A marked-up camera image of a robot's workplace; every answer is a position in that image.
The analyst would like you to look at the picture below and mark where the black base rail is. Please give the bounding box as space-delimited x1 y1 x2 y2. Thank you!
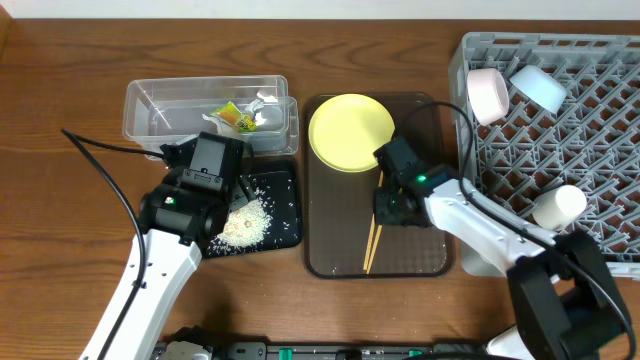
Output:
150 342 487 360

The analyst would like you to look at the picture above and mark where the black cable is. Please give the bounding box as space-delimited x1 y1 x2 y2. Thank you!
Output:
399 101 637 360
60 128 171 360

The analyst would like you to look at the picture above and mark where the clear plastic waste bin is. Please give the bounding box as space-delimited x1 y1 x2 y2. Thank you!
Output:
123 75 299 157

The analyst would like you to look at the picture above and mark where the yellow round plate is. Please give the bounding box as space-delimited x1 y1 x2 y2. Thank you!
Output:
308 94 395 173

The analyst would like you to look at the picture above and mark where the pink round bowl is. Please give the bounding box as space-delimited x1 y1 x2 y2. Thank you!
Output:
466 68 509 126

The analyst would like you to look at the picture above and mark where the right black cable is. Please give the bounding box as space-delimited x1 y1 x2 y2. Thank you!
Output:
399 101 637 360

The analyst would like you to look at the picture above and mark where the light blue bowl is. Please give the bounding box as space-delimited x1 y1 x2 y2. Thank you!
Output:
510 65 568 114

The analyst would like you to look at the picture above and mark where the white tissue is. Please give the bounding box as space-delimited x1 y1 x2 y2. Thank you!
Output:
201 99 265 139

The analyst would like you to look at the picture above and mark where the left black cable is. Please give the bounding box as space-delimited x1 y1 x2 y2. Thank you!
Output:
60 128 171 360

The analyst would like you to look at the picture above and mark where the pile of white rice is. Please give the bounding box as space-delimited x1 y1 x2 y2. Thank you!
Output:
206 188 284 258

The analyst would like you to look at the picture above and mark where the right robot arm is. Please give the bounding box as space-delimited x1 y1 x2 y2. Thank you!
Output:
374 160 638 359

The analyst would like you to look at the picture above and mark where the grey plastic dishwasher rack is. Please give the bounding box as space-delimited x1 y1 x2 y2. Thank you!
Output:
448 32 639 280

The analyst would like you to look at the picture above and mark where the green orange snack wrapper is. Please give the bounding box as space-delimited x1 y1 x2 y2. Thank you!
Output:
210 101 257 132

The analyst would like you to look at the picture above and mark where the white green cup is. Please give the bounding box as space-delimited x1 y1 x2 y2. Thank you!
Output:
532 185 587 231

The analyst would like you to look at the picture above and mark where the black plastic tray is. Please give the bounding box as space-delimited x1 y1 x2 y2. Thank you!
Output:
160 158 303 259

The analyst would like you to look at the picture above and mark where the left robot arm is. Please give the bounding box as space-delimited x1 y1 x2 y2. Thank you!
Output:
81 175 255 359

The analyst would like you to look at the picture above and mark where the wooden chopstick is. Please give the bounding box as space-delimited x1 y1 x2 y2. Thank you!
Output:
363 171 384 271
366 187 401 275

